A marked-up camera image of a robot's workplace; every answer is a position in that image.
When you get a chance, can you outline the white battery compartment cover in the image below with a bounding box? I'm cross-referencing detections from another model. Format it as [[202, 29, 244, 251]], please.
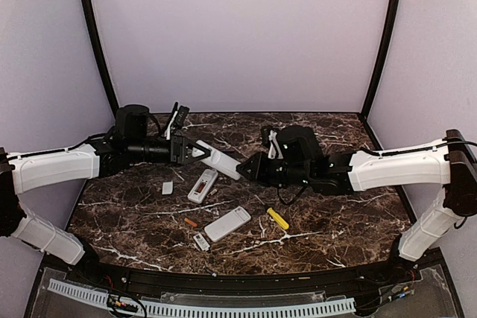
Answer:
[[193, 233, 210, 251]]

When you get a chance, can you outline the right black frame post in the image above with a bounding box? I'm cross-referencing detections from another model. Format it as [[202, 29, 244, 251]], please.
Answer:
[[358, 0, 406, 123]]

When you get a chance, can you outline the yellow handled screwdriver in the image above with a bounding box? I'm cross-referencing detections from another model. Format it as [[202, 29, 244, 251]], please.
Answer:
[[265, 207, 290, 230]]

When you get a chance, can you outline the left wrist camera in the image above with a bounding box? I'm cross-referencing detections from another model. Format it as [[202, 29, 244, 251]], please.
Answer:
[[162, 102, 190, 139]]

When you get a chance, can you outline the white remote control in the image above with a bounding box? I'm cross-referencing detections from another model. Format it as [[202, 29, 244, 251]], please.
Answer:
[[196, 140, 241, 180], [204, 206, 251, 243]]

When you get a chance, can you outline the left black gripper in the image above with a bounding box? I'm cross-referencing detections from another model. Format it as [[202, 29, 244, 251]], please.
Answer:
[[127, 134, 211, 167]]

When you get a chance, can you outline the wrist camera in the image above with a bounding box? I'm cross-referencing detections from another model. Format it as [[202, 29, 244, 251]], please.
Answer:
[[162, 102, 190, 139], [260, 126, 283, 159]]

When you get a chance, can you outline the black front table rail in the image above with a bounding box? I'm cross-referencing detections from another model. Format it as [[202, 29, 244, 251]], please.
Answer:
[[62, 262, 421, 297]]

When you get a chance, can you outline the white remote with display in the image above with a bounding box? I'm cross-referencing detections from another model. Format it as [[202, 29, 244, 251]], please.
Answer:
[[187, 169, 218, 204]]

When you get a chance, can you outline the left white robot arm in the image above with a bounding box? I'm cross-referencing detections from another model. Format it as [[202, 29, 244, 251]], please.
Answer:
[[1, 104, 212, 285]]

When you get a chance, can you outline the small white battery cover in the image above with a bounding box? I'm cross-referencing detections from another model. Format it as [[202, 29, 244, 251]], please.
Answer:
[[162, 181, 174, 195]]

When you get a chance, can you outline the left black frame post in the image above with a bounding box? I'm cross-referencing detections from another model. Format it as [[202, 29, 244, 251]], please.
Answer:
[[80, 0, 119, 117]]

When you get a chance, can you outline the black frame post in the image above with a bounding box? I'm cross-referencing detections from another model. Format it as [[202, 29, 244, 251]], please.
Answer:
[[358, 0, 406, 123], [80, 0, 119, 117]]

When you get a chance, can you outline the white slotted cable duct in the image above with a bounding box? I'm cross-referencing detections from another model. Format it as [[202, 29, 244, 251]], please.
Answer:
[[47, 279, 356, 317]]

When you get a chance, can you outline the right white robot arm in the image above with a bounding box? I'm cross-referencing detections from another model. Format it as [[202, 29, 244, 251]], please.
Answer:
[[236, 125, 476, 284]]

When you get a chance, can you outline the orange AAA battery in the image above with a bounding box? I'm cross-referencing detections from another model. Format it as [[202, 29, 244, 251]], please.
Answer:
[[184, 218, 198, 228]]

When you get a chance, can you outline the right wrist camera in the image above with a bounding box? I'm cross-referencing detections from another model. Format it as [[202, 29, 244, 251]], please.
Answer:
[[260, 126, 283, 159]]

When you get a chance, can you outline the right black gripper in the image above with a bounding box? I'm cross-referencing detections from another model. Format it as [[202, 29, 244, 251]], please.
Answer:
[[236, 150, 312, 188]]

